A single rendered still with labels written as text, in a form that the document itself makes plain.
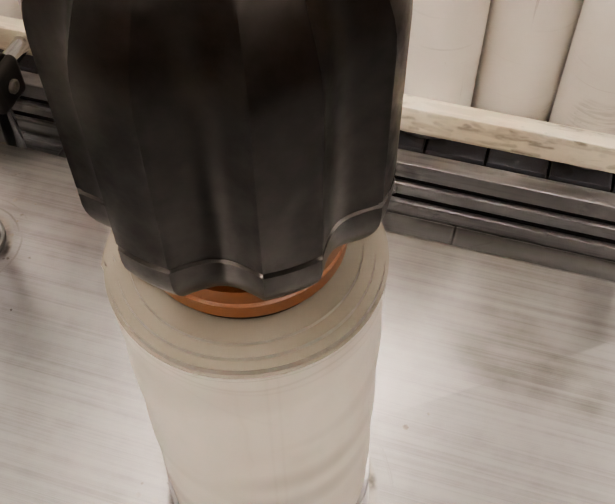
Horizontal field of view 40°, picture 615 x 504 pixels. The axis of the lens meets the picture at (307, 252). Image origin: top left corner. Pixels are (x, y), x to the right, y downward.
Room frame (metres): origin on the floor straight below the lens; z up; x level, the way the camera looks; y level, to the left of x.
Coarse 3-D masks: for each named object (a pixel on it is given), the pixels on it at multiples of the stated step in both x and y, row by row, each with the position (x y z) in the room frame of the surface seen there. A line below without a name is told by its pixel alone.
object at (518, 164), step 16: (32, 64) 0.46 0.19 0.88; (400, 144) 0.38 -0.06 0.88; (416, 144) 0.38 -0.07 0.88; (432, 144) 0.38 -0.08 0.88; (448, 144) 0.38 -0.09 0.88; (464, 144) 0.38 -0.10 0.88; (464, 160) 0.37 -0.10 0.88; (480, 160) 0.37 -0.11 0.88; (496, 160) 0.37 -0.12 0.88; (512, 160) 0.36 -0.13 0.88; (528, 160) 0.36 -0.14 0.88; (544, 160) 0.36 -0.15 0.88; (544, 176) 0.35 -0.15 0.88; (560, 176) 0.35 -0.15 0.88; (576, 176) 0.35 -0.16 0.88; (592, 176) 0.35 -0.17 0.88; (608, 176) 0.35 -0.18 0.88
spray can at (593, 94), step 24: (600, 0) 0.37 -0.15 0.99; (600, 24) 0.37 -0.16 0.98; (576, 48) 0.38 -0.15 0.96; (600, 48) 0.36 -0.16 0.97; (576, 72) 0.37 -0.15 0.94; (600, 72) 0.36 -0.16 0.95; (576, 96) 0.37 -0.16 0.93; (600, 96) 0.36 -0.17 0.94; (552, 120) 0.38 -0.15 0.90; (576, 120) 0.36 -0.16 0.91; (600, 120) 0.36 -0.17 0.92
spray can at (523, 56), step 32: (512, 0) 0.39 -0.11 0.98; (544, 0) 0.38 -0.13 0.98; (576, 0) 0.39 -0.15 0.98; (512, 32) 0.39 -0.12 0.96; (544, 32) 0.38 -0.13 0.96; (480, 64) 0.41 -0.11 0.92; (512, 64) 0.39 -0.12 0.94; (544, 64) 0.38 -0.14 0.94; (480, 96) 0.40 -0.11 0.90; (512, 96) 0.38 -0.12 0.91; (544, 96) 0.39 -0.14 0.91
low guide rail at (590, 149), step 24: (0, 24) 0.46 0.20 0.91; (0, 48) 0.46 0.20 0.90; (408, 96) 0.39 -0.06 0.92; (408, 120) 0.38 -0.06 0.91; (432, 120) 0.37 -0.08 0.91; (456, 120) 0.37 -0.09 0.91; (480, 120) 0.36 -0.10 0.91; (504, 120) 0.36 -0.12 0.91; (528, 120) 0.36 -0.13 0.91; (480, 144) 0.36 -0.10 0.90; (504, 144) 0.36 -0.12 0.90; (528, 144) 0.35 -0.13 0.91; (552, 144) 0.35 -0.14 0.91; (576, 144) 0.35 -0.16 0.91; (600, 144) 0.34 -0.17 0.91; (600, 168) 0.34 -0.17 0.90
